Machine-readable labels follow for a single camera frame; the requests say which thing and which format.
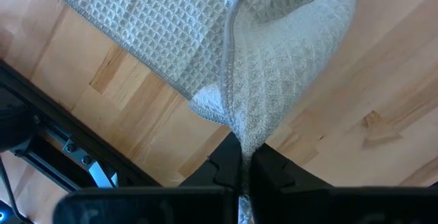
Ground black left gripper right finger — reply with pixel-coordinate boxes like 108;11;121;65
250;143;438;224

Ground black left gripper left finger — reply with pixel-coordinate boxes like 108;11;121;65
53;131;242;224

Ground grey waffle-weave towel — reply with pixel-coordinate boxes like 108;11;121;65
38;0;364;224

